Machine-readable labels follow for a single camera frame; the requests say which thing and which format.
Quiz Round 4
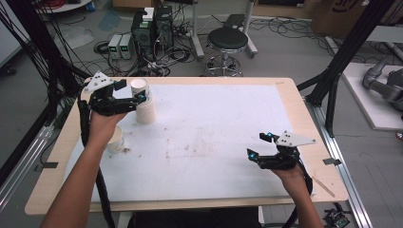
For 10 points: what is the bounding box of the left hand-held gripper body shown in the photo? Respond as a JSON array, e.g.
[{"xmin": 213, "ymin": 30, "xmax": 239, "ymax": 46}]
[{"xmin": 84, "ymin": 70, "xmax": 141, "ymax": 117}]

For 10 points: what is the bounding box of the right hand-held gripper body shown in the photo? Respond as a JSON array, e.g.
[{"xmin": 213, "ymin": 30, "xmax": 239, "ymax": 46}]
[{"xmin": 256, "ymin": 130, "xmax": 317, "ymax": 172}]

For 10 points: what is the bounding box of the printed white paper cup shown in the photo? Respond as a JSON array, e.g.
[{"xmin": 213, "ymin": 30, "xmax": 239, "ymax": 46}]
[
  {"xmin": 106, "ymin": 125, "xmax": 125, "ymax": 155},
  {"xmin": 129, "ymin": 78, "xmax": 150, "ymax": 105}
]

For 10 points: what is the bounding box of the stack of white paper cups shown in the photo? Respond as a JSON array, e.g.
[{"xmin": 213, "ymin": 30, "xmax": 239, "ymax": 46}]
[{"xmin": 135, "ymin": 94, "xmax": 158, "ymax": 125}]

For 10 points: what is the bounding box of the person's right hand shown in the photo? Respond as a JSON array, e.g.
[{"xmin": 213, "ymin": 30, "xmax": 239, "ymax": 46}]
[{"xmin": 270, "ymin": 164, "xmax": 307, "ymax": 200}]

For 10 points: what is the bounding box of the person's left hand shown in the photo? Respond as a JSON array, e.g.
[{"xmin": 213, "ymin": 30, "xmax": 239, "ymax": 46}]
[{"xmin": 86, "ymin": 109, "xmax": 128, "ymax": 150}]

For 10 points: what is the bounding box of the grey power supply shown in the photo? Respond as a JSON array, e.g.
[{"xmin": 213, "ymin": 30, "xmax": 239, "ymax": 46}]
[
  {"xmin": 107, "ymin": 33, "xmax": 124, "ymax": 60},
  {"xmin": 119, "ymin": 33, "xmax": 136, "ymax": 61}
]

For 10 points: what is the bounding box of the black tape strip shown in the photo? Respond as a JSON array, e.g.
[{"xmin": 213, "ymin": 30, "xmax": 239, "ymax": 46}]
[
  {"xmin": 322, "ymin": 157, "xmax": 343, "ymax": 166},
  {"xmin": 33, "ymin": 161, "xmax": 60, "ymax": 173}
]

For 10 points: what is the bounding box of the thin wooden stick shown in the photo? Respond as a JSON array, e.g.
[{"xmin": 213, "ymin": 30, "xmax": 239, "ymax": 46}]
[{"xmin": 312, "ymin": 175, "xmax": 336, "ymax": 199}]

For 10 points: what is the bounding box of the white table mat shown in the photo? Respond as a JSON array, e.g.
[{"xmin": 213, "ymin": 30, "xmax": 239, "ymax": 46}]
[{"xmin": 63, "ymin": 84, "xmax": 315, "ymax": 204}]

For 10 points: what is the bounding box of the black computer tower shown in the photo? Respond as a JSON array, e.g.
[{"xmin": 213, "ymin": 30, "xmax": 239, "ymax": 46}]
[
  {"xmin": 154, "ymin": 5, "xmax": 175, "ymax": 49},
  {"xmin": 130, "ymin": 10, "xmax": 157, "ymax": 63}
]

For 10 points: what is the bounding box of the white table leg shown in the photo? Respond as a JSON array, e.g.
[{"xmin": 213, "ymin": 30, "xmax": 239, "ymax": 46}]
[{"xmin": 255, "ymin": 205, "xmax": 266, "ymax": 226}]

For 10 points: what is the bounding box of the small white box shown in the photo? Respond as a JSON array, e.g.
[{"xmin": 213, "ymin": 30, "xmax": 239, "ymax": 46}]
[{"xmin": 142, "ymin": 7, "xmax": 156, "ymax": 23}]

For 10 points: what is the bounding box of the white stand leg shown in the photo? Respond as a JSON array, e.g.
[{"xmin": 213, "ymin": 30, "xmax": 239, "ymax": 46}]
[
  {"xmin": 241, "ymin": 0, "xmax": 259, "ymax": 59},
  {"xmin": 189, "ymin": 0, "xmax": 205, "ymax": 61}
]

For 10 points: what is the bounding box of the green circuit board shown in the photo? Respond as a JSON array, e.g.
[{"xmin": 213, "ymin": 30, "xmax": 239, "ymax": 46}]
[{"xmin": 322, "ymin": 207, "xmax": 352, "ymax": 228}]

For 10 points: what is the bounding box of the person's dark clothing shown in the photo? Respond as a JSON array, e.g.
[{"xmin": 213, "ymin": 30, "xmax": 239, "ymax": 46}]
[{"xmin": 126, "ymin": 207, "xmax": 262, "ymax": 228}]

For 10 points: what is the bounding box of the white round table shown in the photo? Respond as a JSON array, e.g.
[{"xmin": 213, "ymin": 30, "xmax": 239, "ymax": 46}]
[{"xmin": 36, "ymin": 0, "xmax": 93, "ymax": 14}]

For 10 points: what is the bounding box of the white platform board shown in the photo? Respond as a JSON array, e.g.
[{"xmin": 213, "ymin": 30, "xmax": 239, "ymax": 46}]
[{"xmin": 341, "ymin": 62, "xmax": 403, "ymax": 132}]

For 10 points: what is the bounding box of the black round stool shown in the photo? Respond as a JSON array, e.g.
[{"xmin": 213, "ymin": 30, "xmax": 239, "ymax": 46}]
[{"xmin": 202, "ymin": 27, "xmax": 250, "ymax": 78}]

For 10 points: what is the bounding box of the white panel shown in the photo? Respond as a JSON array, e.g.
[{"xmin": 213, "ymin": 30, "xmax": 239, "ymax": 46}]
[{"xmin": 0, "ymin": 0, "xmax": 31, "ymax": 69}]

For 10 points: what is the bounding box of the black flat pedal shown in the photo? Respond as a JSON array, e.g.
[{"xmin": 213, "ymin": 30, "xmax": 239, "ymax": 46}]
[{"xmin": 222, "ymin": 13, "xmax": 247, "ymax": 29}]

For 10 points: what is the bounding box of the brown cardboard box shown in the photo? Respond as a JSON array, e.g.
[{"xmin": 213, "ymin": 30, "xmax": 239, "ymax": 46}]
[{"xmin": 310, "ymin": 0, "xmax": 403, "ymax": 40}]

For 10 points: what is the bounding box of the grey table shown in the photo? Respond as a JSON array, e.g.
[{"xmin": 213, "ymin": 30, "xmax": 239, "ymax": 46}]
[{"xmin": 367, "ymin": 25, "xmax": 403, "ymax": 44}]

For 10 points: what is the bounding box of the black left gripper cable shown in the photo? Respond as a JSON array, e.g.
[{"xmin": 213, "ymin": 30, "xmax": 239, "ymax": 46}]
[{"xmin": 77, "ymin": 85, "xmax": 117, "ymax": 228}]

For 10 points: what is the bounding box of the tangle of floor cables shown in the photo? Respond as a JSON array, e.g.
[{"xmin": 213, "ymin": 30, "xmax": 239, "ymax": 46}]
[{"xmin": 93, "ymin": 6, "xmax": 211, "ymax": 78}]

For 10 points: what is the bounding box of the aluminium rail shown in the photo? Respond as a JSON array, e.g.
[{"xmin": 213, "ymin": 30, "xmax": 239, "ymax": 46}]
[
  {"xmin": 305, "ymin": 98, "xmax": 374, "ymax": 228},
  {"xmin": 0, "ymin": 124, "xmax": 60, "ymax": 213}
]

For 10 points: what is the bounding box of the black metal frame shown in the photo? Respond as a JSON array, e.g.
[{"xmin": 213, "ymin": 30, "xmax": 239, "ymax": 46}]
[
  {"xmin": 4, "ymin": 0, "xmax": 93, "ymax": 127},
  {"xmin": 297, "ymin": 0, "xmax": 395, "ymax": 138}
]

